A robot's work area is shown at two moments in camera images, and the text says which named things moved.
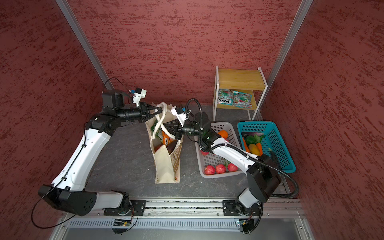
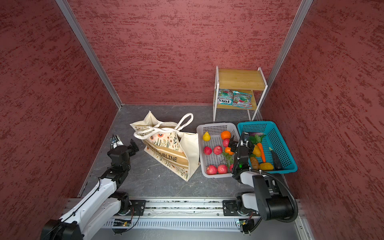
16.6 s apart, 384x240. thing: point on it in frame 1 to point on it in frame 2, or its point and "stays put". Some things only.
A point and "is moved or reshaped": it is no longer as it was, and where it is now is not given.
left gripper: x=145 y=111 to x=131 y=149
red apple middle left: x=204 y=153 stays put
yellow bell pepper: x=254 y=149 stays put
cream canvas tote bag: x=167 y=165 is moved or reshaped
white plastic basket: x=213 y=165 stays put
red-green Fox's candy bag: x=242 y=100 stays put
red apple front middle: x=220 y=168 stays put
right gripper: x=176 y=127 to x=233 y=144
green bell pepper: x=250 y=139 stays put
